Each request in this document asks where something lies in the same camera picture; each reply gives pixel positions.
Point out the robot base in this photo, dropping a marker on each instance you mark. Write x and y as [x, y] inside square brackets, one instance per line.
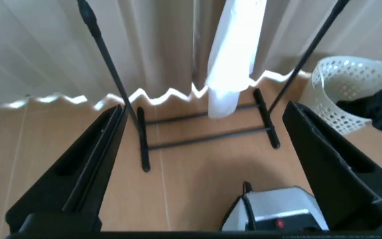
[277, 206]

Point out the black clothes rack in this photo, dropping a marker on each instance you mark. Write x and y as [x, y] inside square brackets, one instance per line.
[143, 142]

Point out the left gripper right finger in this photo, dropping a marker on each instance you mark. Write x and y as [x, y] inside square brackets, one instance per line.
[343, 186]

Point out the white printed sleeveless top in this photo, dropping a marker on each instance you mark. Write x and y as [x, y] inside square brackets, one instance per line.
[234, 59]

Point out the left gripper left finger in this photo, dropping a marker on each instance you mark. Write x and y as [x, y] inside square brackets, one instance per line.
[71, 199]

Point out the beige curtain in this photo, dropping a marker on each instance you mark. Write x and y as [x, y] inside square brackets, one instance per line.
[45, 43]

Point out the white laundry basket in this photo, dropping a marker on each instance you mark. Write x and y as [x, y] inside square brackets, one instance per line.
[337, 86]

